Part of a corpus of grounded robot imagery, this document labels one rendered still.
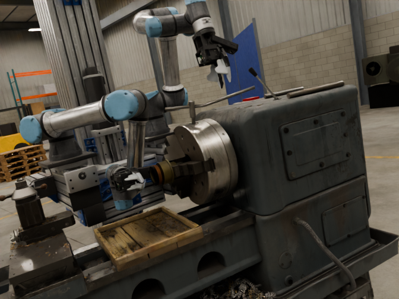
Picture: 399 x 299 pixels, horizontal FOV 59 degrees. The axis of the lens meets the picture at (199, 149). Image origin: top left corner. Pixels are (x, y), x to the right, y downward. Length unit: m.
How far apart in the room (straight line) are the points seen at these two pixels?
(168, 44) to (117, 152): 0.62
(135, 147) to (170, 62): 0.54
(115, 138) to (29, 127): 0.49
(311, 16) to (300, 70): 1.72
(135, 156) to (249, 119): 0.59
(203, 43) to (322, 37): 11.03
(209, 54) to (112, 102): 0.41
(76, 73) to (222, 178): 1.05
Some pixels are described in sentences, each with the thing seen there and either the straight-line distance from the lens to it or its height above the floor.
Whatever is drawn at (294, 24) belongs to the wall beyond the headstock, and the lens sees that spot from 12.89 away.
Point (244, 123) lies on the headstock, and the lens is 1.24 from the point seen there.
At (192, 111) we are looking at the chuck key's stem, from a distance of 1.31.
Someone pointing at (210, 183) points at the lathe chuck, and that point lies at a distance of 1.24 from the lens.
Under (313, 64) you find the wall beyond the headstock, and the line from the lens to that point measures 12.49.
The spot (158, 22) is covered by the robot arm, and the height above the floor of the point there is 1.63.
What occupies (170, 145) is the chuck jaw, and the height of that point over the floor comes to 1.17.
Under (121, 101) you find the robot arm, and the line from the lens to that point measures 1.40.
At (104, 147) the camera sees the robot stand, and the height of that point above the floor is 1.16.
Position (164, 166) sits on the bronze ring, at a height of 1.11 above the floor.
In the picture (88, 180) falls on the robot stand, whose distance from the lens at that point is 1.63.
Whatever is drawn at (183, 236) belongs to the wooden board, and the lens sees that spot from 1.20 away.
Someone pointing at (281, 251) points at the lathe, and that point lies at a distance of 1.41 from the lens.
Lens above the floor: 1.35
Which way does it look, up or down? 9 degrees down
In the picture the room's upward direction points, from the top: 11 degrees counter-clockwise
